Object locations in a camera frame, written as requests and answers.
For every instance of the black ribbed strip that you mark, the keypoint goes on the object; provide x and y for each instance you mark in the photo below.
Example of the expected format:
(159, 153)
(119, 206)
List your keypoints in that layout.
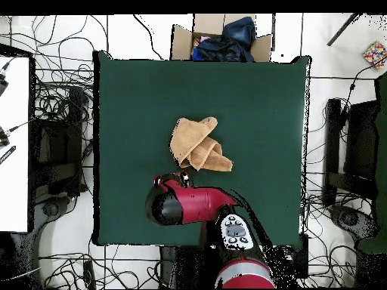
(7, 154)

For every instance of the multicoloured patterned bundle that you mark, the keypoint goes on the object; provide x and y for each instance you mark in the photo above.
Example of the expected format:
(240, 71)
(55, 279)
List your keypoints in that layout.
(375, 53)

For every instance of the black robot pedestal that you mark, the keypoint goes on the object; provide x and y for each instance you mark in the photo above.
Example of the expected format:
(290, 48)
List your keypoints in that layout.
(187, 265)

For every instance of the orange terry towel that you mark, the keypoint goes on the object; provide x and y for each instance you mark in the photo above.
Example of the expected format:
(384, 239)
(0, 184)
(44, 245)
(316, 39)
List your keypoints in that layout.
(190, 136)

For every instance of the dark green table cloth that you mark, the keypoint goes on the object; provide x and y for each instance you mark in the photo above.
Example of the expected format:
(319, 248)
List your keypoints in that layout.
(145, 120)
(381, 151)

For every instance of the black equipment stand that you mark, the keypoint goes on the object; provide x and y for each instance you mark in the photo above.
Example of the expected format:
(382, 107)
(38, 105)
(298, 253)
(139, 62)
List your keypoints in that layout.
(60, 151)
(361, 142)

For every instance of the cardboard box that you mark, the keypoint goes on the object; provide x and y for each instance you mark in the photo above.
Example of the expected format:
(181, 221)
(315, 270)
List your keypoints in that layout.
(181, 42)

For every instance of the black power strip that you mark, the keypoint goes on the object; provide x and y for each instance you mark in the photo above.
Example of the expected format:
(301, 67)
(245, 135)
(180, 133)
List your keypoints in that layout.
(89, 273)

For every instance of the white table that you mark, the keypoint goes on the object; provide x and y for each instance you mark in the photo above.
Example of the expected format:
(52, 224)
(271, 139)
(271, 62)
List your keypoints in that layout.
(15, 181)

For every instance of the black metal bar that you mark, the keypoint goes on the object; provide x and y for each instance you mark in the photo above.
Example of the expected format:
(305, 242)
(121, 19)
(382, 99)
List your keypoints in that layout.
(343, 30)

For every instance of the black connector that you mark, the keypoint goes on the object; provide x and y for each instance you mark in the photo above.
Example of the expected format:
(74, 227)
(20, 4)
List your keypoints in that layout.
(3, 139)

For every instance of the dark blue garment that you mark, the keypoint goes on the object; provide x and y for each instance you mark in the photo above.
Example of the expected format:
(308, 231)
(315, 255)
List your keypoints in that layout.
(235, 42)

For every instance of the pink and yellow garment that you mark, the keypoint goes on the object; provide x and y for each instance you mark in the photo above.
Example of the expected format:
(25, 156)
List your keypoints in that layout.
(203, 39)

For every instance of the black device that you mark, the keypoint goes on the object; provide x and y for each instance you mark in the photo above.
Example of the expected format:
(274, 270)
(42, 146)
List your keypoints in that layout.
(2, 84)

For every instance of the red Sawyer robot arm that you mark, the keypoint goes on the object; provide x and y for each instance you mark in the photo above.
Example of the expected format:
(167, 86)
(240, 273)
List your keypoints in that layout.
(196, 202)

